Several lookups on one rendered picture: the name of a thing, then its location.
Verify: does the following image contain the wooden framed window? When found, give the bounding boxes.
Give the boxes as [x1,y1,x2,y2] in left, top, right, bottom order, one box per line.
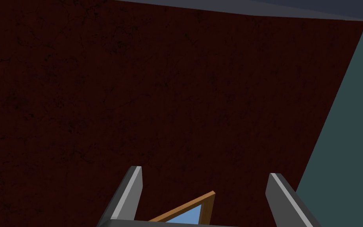
[148,190,216,225]

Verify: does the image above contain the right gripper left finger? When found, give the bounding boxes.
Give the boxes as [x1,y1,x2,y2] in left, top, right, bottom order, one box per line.
[100,165,143,222]

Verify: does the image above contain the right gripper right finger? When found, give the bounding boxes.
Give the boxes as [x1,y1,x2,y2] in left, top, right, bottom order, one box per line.
[265,173,322,227]

